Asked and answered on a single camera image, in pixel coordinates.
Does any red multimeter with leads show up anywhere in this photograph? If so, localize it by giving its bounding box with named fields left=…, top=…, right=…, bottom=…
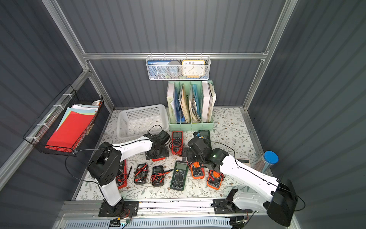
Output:
left=169, top=131, right=184, bottom=156

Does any orange multimeter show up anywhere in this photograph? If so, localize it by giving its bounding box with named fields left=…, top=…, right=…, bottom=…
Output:
left=207, top=170, right=225, bottom=190
left=189, top=161, right=205, bottom=179

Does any green multimeter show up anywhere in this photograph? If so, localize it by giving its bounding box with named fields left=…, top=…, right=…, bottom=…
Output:
left=170, top=161, right=188, bottom=191
left=193, top=130, right=212, bottom=148

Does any white plastic basket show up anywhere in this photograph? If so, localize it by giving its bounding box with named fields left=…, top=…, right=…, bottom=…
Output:
left=116, top=104, right=169, bottom=139

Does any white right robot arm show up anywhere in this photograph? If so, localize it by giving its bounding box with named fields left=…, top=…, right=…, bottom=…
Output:
left=188, top=137, right=299, bottom=227

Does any red multimeter near left arm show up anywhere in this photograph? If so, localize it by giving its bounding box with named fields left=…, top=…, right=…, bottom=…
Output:
left=115, top=160, right=129, bottom=189

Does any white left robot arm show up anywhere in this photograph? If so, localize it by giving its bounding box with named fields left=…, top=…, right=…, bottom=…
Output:
left=87, top=130, right=170, bottom=207

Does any small black multimeter right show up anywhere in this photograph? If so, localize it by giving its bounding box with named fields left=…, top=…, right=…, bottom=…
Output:
left=150, top=166, right=172, bottom=187

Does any small black multimeter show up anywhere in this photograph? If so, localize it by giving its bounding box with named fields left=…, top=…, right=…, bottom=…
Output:
left=133, top=163, right=149, bottom=185
left=150, top=166, right=172, bottom=187

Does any small black multimeter left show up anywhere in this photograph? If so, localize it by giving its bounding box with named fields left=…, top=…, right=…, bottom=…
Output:
left=133, top=163, right=149, bottom=185

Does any blue box in basket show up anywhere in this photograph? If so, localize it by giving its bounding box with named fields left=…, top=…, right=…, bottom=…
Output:
left=146, top=60, right=171, bottom=80

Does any green file organizer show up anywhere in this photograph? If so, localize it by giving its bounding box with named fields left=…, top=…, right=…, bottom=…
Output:
left=166, top=81, right=216, bottom=131

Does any pink calculator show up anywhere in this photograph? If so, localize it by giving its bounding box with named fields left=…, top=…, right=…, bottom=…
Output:
left=237, top=158, right=251, bottom=167

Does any blue lid jar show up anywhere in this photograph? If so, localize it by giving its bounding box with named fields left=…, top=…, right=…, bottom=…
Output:
left=253, top=151, right=279, bottom=173

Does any yellow alarm clock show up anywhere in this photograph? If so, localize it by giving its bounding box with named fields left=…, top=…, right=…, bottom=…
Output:
left=182, top=60, right=206, bottom=77

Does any grey tape roll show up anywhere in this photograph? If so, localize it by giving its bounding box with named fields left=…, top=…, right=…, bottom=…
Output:
left=166, top=61, right=182, bottom=78

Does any red paper folder stack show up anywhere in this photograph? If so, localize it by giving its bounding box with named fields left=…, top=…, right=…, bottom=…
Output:
left=45, top=104, right=99, bottom=153

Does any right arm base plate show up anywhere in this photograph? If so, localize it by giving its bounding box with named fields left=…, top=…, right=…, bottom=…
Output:
left=211, top=189, right=253, bottom=214

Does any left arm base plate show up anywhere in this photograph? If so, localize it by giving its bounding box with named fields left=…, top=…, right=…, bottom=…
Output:
left=98, top=200, right=139, bottom=218

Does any white perforated cable duct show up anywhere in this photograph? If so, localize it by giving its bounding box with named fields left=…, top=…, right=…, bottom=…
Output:
left=61, top=217, right=232, bottom=229

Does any white wire wall basket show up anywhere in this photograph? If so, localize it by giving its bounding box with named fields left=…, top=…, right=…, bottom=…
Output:
left=145, top=55, right=211, bottom=81

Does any black wire wall basket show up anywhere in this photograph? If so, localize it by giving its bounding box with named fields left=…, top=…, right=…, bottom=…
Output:
left=23, top=85, right=104, bottom=156

